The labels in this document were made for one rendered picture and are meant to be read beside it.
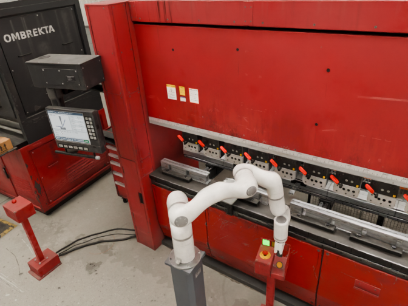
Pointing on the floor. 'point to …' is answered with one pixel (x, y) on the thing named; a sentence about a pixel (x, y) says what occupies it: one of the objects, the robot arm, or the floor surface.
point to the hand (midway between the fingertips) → (279, 254)
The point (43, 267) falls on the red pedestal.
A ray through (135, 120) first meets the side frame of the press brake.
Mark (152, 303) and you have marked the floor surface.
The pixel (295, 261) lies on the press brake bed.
